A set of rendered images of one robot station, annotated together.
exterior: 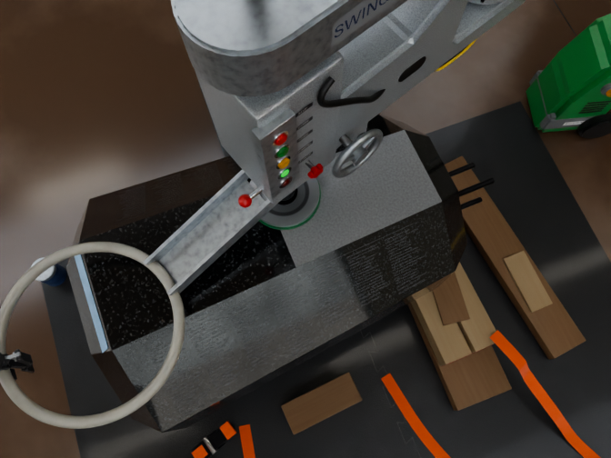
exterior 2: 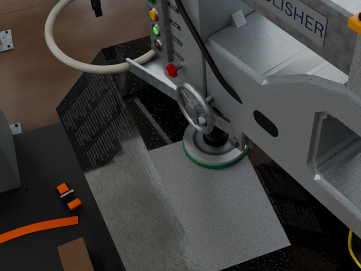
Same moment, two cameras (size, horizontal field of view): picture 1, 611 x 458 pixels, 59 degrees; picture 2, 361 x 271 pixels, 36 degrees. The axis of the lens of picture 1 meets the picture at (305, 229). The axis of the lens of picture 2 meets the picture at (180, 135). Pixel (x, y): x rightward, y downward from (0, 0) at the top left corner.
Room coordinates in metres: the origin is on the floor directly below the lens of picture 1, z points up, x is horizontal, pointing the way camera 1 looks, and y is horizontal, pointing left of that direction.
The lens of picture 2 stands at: (0.60, -1.10, 2.27)
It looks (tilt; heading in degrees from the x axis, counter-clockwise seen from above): 50 degrees down; 96
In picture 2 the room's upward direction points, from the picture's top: 6 degrees counter-clockwise
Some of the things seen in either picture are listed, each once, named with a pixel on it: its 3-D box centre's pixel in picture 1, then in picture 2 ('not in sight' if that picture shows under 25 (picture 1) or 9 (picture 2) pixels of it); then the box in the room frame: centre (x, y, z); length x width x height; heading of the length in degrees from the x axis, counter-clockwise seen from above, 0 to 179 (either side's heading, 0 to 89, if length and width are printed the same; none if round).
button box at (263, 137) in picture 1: (278, 156); (158, 12); (0.47, 0.05, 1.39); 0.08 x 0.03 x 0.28; 127
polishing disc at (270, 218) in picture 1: (284, 193); (215, 138); (0.60, 0.06, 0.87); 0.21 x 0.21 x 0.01
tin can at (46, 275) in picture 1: (48, 272); not in sight; (0.59, 1.12, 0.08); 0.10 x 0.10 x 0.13
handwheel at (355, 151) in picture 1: (347, 143); (205, 101); (0.58, -0.11, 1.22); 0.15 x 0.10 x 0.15; 127
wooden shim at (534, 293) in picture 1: (526, 281); not in sight; (0.46, -0.93, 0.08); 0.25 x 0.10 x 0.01; 19
